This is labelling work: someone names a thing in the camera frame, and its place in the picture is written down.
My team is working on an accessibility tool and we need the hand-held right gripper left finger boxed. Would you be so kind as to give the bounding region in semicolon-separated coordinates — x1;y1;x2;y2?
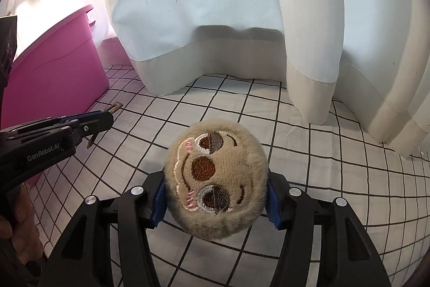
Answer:
42;173;167;287

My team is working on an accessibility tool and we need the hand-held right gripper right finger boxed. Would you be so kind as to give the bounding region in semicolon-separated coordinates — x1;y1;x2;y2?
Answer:
265;173;392;287

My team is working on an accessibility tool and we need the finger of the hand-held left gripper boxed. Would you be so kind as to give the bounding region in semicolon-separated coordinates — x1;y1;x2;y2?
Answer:
18;110;103;133
62;111;115;150

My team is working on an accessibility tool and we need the pink plastic storage box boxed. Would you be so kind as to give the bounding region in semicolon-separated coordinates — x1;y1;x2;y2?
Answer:
0;5;110;187

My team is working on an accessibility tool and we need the beige fuzzy bear pouch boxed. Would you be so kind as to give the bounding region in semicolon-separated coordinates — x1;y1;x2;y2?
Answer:
163;119;270;242

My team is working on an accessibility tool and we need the person's left hand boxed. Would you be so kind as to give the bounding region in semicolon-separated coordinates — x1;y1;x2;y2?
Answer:
0;186;44;263

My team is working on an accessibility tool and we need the white checkered tablecloth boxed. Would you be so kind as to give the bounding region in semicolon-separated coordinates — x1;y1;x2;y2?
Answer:
20;65;430;287

